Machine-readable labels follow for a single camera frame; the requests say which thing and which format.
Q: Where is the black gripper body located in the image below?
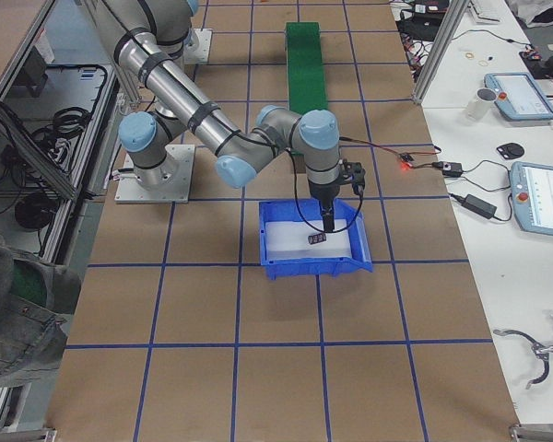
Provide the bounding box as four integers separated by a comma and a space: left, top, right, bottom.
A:
307, 159, 366, 212

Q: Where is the black cylindrical capacitor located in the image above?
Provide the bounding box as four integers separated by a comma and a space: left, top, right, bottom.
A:
308, 232, 327, 245

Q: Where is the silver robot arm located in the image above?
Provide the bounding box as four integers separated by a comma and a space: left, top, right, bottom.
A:
119, 101, 341, 232
84, 1, 365, 216

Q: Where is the white foam pad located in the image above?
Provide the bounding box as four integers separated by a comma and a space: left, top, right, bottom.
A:
264, 221, 352, 260

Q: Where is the blue plastic bin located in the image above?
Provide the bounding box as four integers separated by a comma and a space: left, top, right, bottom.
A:
259, 199, 373, 280

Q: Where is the green conveyor belt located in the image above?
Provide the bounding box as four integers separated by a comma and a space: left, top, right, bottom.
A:
285, 22, 328, 115

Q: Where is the black power adapter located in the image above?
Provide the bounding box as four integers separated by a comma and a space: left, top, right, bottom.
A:
461, 194, 497, 219

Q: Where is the white mug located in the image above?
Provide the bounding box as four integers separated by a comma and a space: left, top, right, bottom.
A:
465, 87, 497, 121

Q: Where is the black round puck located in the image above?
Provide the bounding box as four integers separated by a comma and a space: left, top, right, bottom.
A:
496, 143, 525, 160

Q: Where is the teach pendant far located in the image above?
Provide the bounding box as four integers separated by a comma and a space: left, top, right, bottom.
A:
484, 72, 553, 122

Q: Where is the teach pendant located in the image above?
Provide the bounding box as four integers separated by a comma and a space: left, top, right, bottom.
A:
509, 161, 553, 236
484, 72, 553, 122

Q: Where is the teach pendant near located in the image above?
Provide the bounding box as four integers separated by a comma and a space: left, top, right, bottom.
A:
509, 161, 553, 236

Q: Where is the metal claw tool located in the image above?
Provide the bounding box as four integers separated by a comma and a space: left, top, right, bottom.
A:
492, 310, 553, 390

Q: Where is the red black power cable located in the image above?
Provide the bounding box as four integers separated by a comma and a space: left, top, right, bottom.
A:
338, 134, 443, 172

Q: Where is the aluminium frame post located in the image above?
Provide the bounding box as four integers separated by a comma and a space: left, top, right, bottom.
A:
412, 0, 469, 104

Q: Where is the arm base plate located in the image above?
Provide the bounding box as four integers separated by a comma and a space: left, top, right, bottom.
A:
182, 28, 213, 65
115, 144, 195, 204

